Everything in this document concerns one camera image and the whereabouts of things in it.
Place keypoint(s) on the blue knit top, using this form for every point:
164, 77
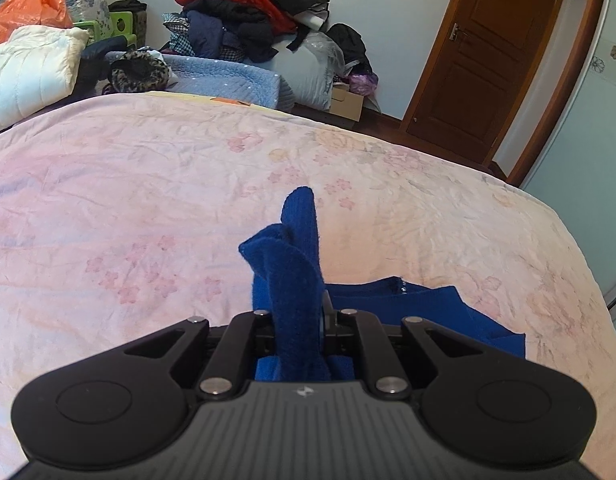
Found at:
293, 280

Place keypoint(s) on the light blue dotted blanket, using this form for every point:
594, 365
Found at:
222, 77

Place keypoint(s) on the green plastic stool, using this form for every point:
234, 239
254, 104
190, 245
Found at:
118, 22

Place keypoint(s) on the pile of dark clothes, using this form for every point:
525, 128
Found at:
248, 30

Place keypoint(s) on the black bag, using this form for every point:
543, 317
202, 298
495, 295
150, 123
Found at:
348, 40

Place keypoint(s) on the dark jacket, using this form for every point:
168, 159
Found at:
95, 55

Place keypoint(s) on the leopard print cloth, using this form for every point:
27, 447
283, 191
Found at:
137, 70

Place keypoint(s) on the clear plastic bag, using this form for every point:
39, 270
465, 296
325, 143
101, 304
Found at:
323, 50

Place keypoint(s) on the orange plastic bag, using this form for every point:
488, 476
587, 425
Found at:
32, 5

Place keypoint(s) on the brown wooden door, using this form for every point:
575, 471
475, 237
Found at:
488, 50

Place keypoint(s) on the cardboard box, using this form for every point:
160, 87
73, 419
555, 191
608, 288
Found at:
345, 105

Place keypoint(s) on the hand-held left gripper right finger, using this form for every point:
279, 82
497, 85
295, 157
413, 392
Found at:
338, 332

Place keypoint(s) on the pink floral bedsheet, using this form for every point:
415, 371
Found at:
137, 185

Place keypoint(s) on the pale blue wardrobe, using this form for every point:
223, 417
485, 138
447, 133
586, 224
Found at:
578, 135

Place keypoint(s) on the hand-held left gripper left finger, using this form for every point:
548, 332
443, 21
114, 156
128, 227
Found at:
237, 345

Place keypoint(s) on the purple plastic bag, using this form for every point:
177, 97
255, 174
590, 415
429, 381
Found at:
363, 81

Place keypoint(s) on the white puffer jacket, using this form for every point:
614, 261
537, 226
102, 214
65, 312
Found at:
27, 70

